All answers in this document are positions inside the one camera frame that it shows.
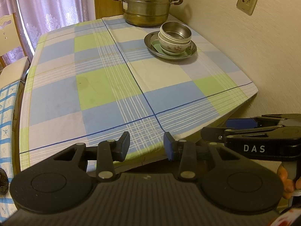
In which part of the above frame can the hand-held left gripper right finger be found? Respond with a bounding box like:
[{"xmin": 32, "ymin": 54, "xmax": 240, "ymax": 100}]
[{"xmin": 163, "ymin": 131, "xmax": 245, "ymax": 182}]

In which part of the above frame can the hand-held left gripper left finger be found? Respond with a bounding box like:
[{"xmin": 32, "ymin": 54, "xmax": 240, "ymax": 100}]
[{"xmin": 52, "ymin": 131, "xmax": 131, "ymax": 182}]

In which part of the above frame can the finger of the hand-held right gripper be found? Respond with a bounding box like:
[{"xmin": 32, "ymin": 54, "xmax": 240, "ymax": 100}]
[
  {"xmin": 226, "ymin": 114, "xmax": 301, "ymax": 128},
  {"xmin": 200, "ymin": 125, "xmax": 284, "ymax": 144}
]

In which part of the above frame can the white floral ceramic bowl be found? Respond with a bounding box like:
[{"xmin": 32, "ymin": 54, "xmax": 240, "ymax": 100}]
[{"xmin": 158, "ymin": 32, "xmax": 191, "ymax": 55}]

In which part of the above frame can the cream plastic bowl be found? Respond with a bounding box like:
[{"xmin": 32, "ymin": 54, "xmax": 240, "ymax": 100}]
[{"xmin": 159, "ymin": 29, "xmax": 192, "ymax": 45}]

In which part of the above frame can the green square plate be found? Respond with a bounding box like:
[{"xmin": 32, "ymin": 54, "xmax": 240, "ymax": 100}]
[{"xmin": 151, "ymin": 40, "xmax": 191, "ymax": 58}]

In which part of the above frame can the round stainless steel plate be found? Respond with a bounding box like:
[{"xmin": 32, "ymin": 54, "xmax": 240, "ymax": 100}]
[{"xmin": 144, "ymin": 31, "xmax": 197, "ymax": 62}]

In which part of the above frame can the small stainless steel bowl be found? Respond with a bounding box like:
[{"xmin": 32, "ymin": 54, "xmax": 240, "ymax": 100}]
[{"xmin": 160, "ymin": 21, "xmax": 192, "ymax": 40}]

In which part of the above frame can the person's right hand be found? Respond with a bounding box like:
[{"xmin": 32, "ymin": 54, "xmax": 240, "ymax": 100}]
[{"xmin": 277, "ymin": 163, "xmax": 301, "ymax": 200}]

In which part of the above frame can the blue green checked tablecloth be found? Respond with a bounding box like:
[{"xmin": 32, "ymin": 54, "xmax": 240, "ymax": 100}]
[{"xmin": 19, "ymin": 14, "xmax": 258, "ymax": 172}]

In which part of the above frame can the red and white cloth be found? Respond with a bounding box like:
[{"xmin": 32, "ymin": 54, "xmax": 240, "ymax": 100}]
[{"xmin": 270, "ymin": 207, "xmax": 301, "ymax": 226}]

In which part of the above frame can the blue grid white tablecloth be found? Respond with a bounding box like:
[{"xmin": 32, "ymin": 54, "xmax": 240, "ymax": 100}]
[{"xmin": 0, "ymin": 81, "xmax": 24, "ymax": 217}]

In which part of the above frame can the white wooden chair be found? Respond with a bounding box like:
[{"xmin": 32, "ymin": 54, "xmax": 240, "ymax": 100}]
[{"xmin": 0, "ymin": 13, "xmax": 31, "ymax": 83}]

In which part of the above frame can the stainless steel steamer pot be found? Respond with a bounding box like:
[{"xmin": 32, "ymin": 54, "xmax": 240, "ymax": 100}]
[{"xmin": 110, "ymin": 0, "xmax": 186, "ymax": 27}]

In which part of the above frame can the wooden door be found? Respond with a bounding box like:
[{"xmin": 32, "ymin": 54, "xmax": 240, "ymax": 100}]
[{"xmin": 94, "ymin": 0, "xmax": 127, "ymax": 20}]

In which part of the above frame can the purple lace curtain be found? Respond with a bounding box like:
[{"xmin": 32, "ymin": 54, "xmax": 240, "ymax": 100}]
[{"xmin": 0, "ymin": 0, "xmax": 94, "ymax": 64}]

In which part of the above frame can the beige wall socket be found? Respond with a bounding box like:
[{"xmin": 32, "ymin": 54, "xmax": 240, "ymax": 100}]
[{"xmin": 236, "ymin": 0, "xmax": 258, "ymax": 16}]

